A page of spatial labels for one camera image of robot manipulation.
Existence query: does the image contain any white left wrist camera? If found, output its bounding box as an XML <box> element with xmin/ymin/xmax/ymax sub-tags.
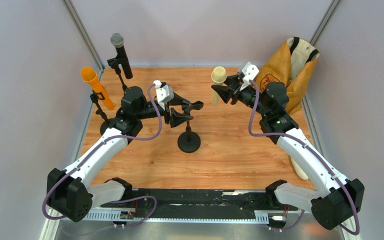
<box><xmin>153</xmin><ymin>80</ymin><xmax>174</xmax><ymax>109</ymax></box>

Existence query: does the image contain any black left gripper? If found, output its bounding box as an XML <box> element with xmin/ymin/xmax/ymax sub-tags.
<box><xmin>136</xmin><ymin>91</ymin><xmax>194</xmax><ymax>128</ymax></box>

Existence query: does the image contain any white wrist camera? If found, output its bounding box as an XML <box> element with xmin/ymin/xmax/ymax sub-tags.
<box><xmin>153</xmin><ymin>80</ymin><xmax>174</xmax><ymax>109</ymax></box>
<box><xmin>236</xmin><ymin>61</ymin><xmax>259</xmax><ymax>92</ymax></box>

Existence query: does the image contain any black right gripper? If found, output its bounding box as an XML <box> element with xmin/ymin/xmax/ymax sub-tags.
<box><xmin>211</xmin><ymin>73</ymin><xmax>270</xmax><ymax>118</ymax></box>

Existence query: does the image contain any orange microphone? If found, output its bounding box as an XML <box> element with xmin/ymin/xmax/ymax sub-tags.
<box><xmin>80</xmin><ymin>66</ymin><xmax>115</xmax><ymax>111</ymax></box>

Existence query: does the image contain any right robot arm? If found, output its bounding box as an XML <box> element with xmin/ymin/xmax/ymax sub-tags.
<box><xmin>211</xmin><ymin>75</ymin><xmax>365</xmax><ymax>236</ymax></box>

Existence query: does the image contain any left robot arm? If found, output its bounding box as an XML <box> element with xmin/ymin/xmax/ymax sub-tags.
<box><xmin>42</xmin><ymin>80</ymin><xmax>203</xmax><ymax>222</ymax></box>

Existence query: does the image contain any black grey-headed microphone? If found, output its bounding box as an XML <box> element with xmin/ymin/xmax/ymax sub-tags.
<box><xmin>110</xmin><ymin>33</ymin><xmax>133</xmax><ymax>79</ymax></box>

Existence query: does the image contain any cream microphone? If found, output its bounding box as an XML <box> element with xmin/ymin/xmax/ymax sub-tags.
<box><xmin>211</xmin><ymin>66</ymin><xmax>227</xmax><ymax>106</ymax></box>

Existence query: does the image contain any brown paper bag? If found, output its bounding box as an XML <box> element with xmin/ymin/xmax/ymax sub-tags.
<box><xmin>254</xmin><ymin>37</ymin><xmax>320</xmax><ymax>115</ymax></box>

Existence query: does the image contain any black microphone stand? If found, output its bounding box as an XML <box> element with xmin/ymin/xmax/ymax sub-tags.
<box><xmin>107</xmin><ymin>57</ymin><xmax>128</xmax><ymax>91</ymax></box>
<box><xmin>89</xmin><ymin>91</ymin><xmax>110</xmax><ymax>135</ymax></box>
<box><xmin>177</xmin><ymin>101</ymin><xmax>204</xmax><ymax>153</ymax></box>

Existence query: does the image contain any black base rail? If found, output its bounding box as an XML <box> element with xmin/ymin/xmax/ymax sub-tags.
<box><xmin>85</xmin><ymin>188</ymin><xmax>300</xmax><ymax>229</ymax></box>

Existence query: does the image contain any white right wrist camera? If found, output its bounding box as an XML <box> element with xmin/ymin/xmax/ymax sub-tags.
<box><xmin>236</xmin><ymin>61</ymin><xmax>259</xmax><ymax>92</ymax></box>

